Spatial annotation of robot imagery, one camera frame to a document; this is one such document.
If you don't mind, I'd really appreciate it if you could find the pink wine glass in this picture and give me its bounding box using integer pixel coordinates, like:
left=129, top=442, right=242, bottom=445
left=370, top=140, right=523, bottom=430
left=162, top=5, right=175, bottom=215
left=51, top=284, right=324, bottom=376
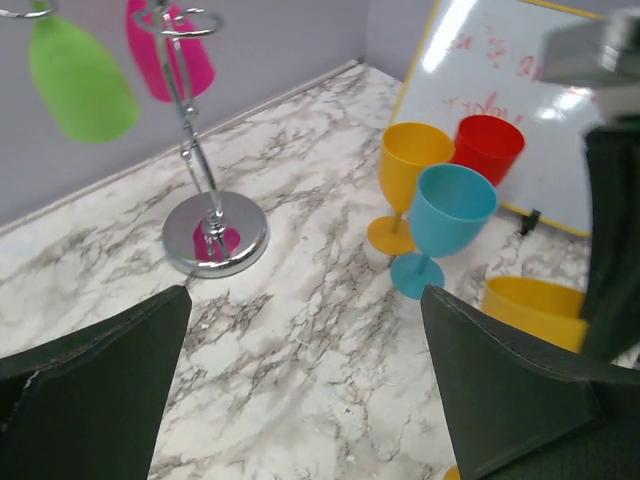
left=124, top=0, right=217, bottom=104

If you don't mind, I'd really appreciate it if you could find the blue wine glass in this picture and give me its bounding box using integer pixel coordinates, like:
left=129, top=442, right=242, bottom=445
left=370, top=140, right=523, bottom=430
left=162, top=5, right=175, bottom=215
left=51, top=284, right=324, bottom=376
left=390, top=163, right=498, bottom=300

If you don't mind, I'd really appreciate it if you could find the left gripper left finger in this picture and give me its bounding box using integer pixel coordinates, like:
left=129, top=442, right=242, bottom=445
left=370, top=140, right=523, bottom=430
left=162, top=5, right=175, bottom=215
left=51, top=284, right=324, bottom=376
left=1, top=285, right=192, bottom=479

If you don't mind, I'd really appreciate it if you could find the chrome wine glass rack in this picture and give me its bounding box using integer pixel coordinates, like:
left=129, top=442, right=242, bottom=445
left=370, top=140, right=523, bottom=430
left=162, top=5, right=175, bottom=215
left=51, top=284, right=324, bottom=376
left=1, top=1, right=269, bottom=279

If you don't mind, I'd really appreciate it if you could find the orange wine glass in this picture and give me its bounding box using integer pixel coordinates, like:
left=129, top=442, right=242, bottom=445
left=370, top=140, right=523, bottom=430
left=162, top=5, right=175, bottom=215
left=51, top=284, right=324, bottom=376
left=425, top=276, right=598, bottom=479

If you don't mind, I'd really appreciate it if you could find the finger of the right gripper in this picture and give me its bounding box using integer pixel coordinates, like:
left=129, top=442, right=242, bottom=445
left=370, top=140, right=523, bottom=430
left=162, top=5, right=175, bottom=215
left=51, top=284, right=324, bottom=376
left=581, top=127, right=639, bottom=361

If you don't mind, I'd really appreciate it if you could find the yellow wine glass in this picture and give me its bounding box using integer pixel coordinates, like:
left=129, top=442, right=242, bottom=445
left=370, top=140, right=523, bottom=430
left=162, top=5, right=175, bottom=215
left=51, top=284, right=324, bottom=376
left=367, top=122, right=455, bottom=256

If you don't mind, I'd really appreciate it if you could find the whiteboard with yellow frame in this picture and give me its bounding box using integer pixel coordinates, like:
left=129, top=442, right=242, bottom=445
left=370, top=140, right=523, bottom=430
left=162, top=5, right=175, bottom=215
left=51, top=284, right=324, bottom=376
left=391, top=0, right=602, bottom=236

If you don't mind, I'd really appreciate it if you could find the green wine glass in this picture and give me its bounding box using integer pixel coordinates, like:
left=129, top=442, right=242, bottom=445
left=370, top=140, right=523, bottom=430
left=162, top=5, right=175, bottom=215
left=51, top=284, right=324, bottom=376
left=29, top=15, right=139, bottom=144

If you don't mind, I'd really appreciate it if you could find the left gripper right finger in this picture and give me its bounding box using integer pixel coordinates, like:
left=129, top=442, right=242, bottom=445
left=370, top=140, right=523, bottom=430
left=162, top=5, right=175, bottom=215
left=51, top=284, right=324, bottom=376
left=421, top=286, right=639, bottom=479

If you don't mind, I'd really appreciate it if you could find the red wine glass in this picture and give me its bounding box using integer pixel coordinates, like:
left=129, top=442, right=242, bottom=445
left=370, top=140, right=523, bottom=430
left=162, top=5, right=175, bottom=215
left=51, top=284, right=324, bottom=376
left=451, top=115, right=526, bottom=186

